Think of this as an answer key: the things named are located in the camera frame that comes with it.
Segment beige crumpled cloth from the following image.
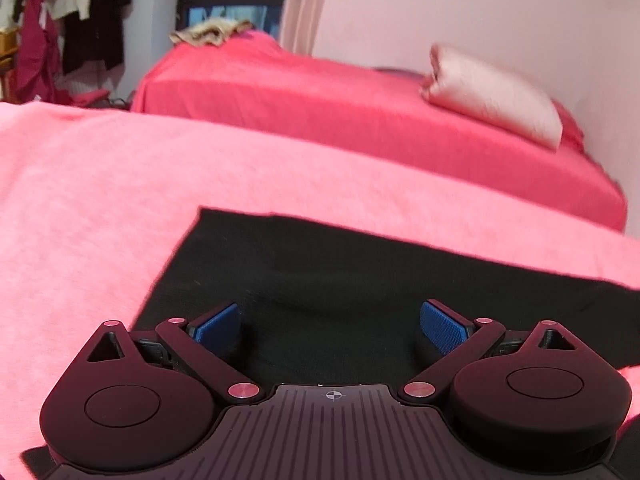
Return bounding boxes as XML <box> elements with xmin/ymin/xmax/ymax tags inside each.
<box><xmin>170</xmin><ymin>18</ymin><xmax>255</xmax><ymax>47</ymax></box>

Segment red hanging garment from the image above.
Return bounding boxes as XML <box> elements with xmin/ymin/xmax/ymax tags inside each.
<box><xmin>10</xmin><ymin>0</ymin><xmax>65</xmax><ymax>106</ymax></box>

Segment yellow wooden furniture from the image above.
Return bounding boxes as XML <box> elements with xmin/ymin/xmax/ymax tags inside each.
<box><xmin>0</xmin><ymin>27</ymin><xmax>22</xmax><ymax>63</ymax></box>

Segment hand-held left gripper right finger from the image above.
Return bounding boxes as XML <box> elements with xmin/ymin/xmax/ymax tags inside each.
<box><xmin>400</xmin><ymin>299</ymin><xmax>577</xmax><ymax>404</ymax></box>

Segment red covered bed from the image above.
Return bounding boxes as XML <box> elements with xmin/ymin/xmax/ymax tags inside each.
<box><xmin>131</xmin><ymin>30</ymin><xmax>629</xmax><ymax>235</ymax></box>

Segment pale pink pillow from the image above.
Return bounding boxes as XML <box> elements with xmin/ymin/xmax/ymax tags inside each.
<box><xmin>420</xmin><ymin>44</ymin><xmax>564</xmax><ymax>151</ymax></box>

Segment pink curtain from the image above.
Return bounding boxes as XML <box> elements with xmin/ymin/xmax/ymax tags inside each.
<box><xmin>280</xmin><ymin>0</ymin><xmax>332</xmax><ymax>56</ymax></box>

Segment black pants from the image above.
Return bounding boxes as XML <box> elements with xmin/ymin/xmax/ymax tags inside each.
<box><xmin>131</xmin><ymin>206</ymin><xmax>640</xmax><ymax>392</ymax></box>

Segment black hanging garment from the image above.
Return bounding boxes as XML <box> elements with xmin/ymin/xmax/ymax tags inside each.
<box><xmin>62</xmin><ymin>0</ymin><xmax>132</xmax><ymax>76</ymax></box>

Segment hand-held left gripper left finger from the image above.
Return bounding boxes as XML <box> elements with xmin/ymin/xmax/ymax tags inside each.
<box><xmin>86</xmin><ymin>301</ymin><xmax>263</xmax><ymax>404</ymax></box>

